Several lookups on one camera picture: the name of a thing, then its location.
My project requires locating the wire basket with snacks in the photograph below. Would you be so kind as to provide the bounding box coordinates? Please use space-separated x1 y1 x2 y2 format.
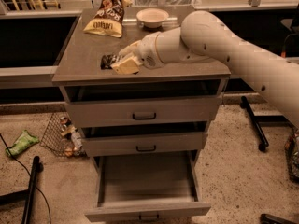
41 112 86 158

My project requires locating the grey drawer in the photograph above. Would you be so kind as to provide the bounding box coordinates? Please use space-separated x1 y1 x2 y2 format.
82 132 207 157
66 97 221 128
85 151 210 222

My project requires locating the black stand leg left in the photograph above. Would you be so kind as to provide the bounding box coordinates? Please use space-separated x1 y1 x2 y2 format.
0 156 43 224

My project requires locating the black stand leg right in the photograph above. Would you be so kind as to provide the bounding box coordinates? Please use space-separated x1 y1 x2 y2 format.
240 96 292 152

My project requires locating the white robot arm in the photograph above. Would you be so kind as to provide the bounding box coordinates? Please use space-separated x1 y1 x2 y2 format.
112 11 299 127

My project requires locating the black cable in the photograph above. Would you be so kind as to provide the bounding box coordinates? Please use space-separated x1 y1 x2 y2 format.
0 133 52 224

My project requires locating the brown yellow chip bag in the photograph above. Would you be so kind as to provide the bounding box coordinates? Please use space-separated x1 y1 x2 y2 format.
84 0 132 38

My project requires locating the white bowl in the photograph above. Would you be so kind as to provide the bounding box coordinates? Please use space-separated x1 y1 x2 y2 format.
136 8 169 29

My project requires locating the grey drawer cabinet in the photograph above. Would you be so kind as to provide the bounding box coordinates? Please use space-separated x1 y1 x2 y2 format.
51 5 233 224

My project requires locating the rxbar chocolate bar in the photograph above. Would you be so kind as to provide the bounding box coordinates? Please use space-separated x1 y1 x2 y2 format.
100 54 121 70

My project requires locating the green snack bag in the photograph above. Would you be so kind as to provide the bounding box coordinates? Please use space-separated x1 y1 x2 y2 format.
6 130 40 157

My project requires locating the grey middle drawer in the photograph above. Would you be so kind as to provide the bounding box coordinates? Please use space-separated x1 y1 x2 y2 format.
82 132 207 157

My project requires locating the black stand leg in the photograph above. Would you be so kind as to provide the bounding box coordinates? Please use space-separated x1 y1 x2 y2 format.
0 156 43 224
240 96 292 152

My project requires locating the grey top drawer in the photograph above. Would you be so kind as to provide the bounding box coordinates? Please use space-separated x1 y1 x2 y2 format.
66 97 221 128

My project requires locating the grey bottom drawer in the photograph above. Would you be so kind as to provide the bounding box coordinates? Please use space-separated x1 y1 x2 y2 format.
85 151 210 222

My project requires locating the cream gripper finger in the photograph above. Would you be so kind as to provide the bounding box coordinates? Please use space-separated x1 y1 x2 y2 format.
119 40 140 56

